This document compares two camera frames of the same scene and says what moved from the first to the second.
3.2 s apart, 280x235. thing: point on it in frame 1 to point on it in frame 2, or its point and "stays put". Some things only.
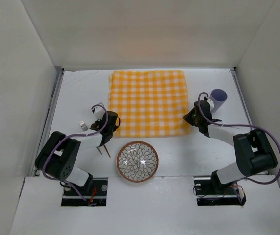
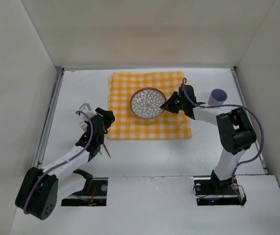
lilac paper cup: (218, 96) stays put
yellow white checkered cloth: (149, 103) stays put
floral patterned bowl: (138, 161) to (145, 103)
